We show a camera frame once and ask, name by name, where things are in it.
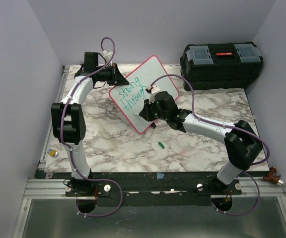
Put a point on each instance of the small yellow connector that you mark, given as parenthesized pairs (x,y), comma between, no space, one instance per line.
(53,153)

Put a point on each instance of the aluminium frame rail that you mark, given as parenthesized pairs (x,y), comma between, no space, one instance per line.
(47,182)

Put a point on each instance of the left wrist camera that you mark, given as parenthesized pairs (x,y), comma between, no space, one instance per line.
(108,55)

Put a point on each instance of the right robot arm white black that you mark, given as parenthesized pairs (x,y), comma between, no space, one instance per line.
(242,144)

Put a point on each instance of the copper pipe fitting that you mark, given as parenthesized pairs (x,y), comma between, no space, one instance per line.
(273,178)

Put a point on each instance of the whiteboard with pink frame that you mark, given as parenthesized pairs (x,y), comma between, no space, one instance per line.
(130,98)

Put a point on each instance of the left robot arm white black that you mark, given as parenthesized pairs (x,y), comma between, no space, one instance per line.
(68,121)

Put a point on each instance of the black toolbox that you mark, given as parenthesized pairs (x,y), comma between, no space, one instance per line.
(220,66)

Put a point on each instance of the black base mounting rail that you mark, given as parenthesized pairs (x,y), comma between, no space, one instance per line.
(149,189)

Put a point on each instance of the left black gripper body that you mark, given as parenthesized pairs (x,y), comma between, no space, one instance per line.
(111,78)

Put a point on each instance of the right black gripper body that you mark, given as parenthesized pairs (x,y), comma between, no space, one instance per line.
(154,113)

